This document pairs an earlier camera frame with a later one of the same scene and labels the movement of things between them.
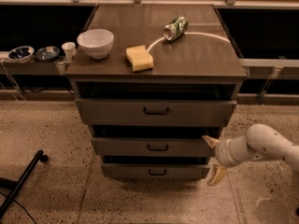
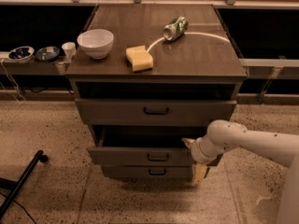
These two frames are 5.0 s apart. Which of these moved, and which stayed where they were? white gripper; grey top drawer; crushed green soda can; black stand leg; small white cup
Moved: white gripper
Stayed: black stand leg; grey top drawer; small white cup; crushed green soda can
